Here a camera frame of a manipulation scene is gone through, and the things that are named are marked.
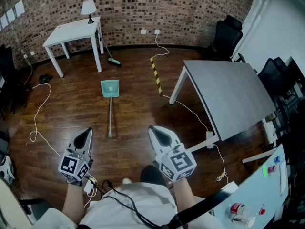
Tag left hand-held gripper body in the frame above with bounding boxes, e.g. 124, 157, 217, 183
58, 147, 94, 182

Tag black shoes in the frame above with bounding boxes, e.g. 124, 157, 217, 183
39, 73, 54, 84

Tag yellow black striped cable cover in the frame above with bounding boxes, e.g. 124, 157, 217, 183
150, 57, 163, 96

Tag white square table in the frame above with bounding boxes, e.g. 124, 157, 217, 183
42, 16, 104, 78

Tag red label plastic bottle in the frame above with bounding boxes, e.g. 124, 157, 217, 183
229, 202, 259, 217

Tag person's black trouser leg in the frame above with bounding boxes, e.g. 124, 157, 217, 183
140, 165, 167, 186

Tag white table lamp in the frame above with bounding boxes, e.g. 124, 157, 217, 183
81, 0, 97, 25

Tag white power adapter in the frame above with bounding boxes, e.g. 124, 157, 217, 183
83, 180, 95, 195

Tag person's left forearm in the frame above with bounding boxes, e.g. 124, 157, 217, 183
62, 182, 85, 224

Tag black body cable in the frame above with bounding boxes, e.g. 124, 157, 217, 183
98, 179, 169, 229

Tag white floor cable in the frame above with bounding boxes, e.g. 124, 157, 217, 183
23, 56, 61, 157

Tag black office chair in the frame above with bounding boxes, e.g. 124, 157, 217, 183
208, 15, 246, 63
0, 44, 32, 119
257, 57, 305, 109

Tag white power strip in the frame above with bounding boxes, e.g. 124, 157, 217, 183
205, 131, 214, 149

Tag pale blue desk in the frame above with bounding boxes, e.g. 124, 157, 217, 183
211, 144, 289, 229

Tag green broom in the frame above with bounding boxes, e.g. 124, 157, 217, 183
96, 22, 122, 68

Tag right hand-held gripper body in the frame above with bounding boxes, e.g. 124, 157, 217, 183
154, 143, 197, 182

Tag green long-handled dustpan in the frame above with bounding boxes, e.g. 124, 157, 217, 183
100, 79, 120, 139

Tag person's white shirt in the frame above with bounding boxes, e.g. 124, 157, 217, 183
35, 182, 178, 229

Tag person's right forearm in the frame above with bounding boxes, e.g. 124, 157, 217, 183
171, 177, 199, 221

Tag white wall pipe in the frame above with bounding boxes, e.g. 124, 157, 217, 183
242, 0, 275, 48

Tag grey rectangular table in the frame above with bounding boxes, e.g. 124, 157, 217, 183
169, 60, 277, 153

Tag white power cable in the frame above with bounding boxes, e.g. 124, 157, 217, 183
152, 34, 211, 134
213, 144, 230, 184

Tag black strap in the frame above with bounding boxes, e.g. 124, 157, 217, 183
171, 189, 230, 227

